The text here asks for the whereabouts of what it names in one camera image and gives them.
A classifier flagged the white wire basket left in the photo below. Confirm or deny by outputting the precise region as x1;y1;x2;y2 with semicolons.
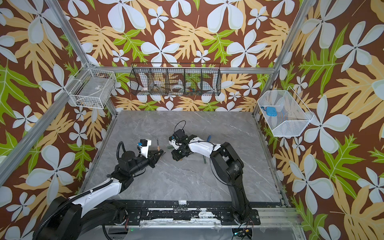
67;64;117;109

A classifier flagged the black wire basket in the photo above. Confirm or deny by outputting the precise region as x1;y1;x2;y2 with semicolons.
128;63;222;96

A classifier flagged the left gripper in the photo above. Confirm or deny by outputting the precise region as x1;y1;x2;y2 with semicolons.
129;148;163;177

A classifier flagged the electronics board with led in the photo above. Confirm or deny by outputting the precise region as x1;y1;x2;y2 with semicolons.
231;228;253;240

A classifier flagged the brown pen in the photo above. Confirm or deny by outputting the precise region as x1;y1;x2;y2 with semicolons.
156;138;161;151

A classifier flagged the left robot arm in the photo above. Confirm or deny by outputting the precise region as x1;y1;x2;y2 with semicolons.
33;139;165;240

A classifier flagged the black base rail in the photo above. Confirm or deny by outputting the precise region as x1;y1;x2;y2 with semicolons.
119;200;261;226

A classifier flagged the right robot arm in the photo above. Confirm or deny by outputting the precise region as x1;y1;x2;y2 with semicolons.
169;129;251;224

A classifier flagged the white mesh basket right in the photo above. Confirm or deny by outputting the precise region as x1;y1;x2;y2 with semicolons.
258;87;315;138

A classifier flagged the blue object in basket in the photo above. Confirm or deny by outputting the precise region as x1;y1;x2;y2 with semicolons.
264;107;278;117

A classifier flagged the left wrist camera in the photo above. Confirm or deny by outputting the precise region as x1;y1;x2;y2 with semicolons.
137;139;152;159

